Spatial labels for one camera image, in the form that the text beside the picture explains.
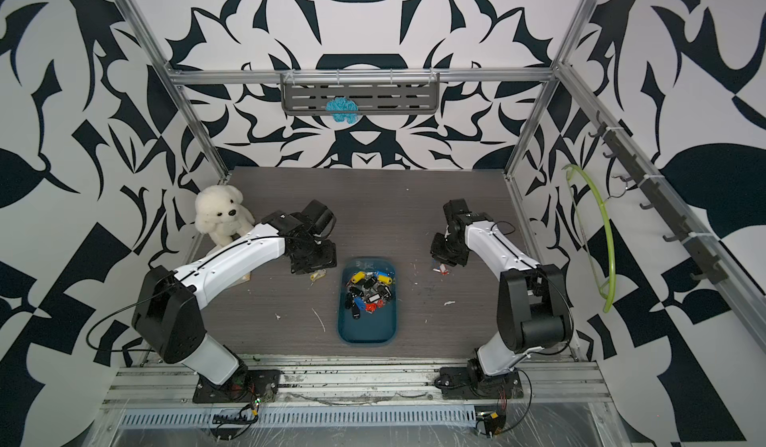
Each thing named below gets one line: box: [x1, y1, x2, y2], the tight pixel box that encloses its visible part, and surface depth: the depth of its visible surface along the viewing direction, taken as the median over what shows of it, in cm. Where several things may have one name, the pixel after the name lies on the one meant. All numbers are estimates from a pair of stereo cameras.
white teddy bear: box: [194, 184, 255, 247], surface depth 89 cm
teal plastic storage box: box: [338, 257, 396, 345], surface depth 87 cm
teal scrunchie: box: [325, 95, 360, 125], surface depth 93 cm
